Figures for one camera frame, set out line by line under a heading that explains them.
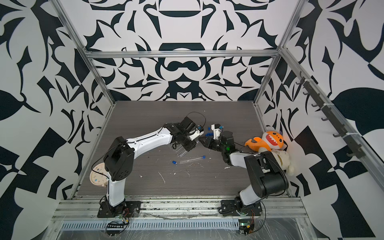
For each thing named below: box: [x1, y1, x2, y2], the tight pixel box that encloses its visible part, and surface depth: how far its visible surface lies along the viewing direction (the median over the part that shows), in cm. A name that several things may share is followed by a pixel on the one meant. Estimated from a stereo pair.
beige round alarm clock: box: [89, 162, 109, 188], surface depth 83 cm
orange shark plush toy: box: [244, 131, 284, 152], surface depth 93 cm
